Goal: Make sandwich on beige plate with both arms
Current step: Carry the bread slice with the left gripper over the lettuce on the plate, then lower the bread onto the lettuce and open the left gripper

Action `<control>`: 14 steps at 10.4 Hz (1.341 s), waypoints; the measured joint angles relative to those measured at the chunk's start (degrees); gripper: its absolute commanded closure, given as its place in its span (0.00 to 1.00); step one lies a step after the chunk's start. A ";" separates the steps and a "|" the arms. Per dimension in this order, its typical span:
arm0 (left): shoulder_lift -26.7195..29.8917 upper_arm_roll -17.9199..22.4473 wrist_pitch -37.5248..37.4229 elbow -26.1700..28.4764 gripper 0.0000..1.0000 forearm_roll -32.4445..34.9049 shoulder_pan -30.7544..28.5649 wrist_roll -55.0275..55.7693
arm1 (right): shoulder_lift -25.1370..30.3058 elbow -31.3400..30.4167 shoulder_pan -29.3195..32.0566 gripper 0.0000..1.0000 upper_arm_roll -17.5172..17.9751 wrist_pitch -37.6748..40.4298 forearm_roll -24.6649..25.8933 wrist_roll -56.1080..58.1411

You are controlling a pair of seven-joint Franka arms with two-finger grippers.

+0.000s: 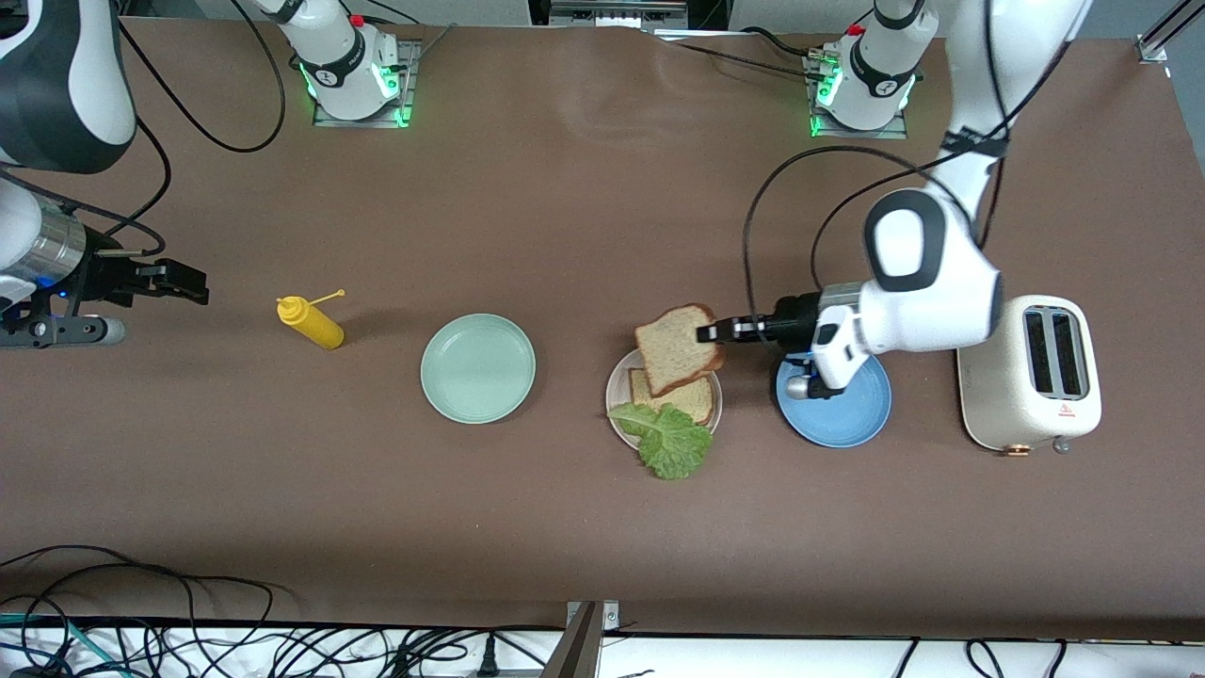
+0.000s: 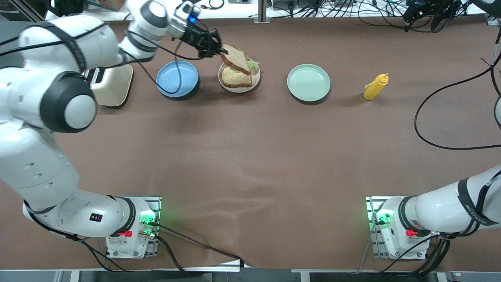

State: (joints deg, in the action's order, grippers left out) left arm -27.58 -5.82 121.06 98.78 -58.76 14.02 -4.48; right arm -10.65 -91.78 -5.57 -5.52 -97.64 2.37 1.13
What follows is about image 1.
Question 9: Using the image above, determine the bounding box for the dark crust bread slice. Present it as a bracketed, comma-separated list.
[635, 303, 727, 399]

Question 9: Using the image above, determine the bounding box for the light brown bread slice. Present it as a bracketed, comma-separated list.
[628, 367, 715, 427]

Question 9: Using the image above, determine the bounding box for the green lettuce leaf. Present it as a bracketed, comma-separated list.
[607, 403, 715, 481]

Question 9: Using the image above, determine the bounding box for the yellow squeeze bottle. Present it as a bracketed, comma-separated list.
[276, 289, 346, 351]

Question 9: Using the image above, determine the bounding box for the blue plate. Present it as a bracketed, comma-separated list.
[775, 350, 893, 449]

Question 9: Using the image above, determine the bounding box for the beige plate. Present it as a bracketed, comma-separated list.
[604, 347, 724, 459]

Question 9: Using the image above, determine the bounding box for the mint green plate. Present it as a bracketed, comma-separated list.
[420, 313, 538, 426]

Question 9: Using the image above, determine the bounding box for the brown table cover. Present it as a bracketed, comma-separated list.
[0, 17, 1205, 643]

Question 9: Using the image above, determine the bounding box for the white toaster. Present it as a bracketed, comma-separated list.
[956, 295, 1103, 459]

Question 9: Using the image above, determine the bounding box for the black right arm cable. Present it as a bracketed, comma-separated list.
[0, 0, 288, 260]

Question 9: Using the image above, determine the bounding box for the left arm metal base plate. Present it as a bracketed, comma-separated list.
[808, 52, 909, 141]

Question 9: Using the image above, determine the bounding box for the black base cable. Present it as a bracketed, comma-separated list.
[650, 26, 853, 81]

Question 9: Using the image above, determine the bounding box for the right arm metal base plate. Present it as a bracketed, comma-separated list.
[313, 40, 422, 129]

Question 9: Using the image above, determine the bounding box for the silver aluminium rail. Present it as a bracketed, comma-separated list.
[549, 0, 690, 29]

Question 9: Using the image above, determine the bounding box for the grey metal table bracket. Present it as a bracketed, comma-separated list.
[541, 601, 622, 678]

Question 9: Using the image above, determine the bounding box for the teal cable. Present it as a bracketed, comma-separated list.
[0, 612, 109, 678]

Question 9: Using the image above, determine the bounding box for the aluminium frame profile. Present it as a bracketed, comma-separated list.
[1136, 0, 1205, 65]

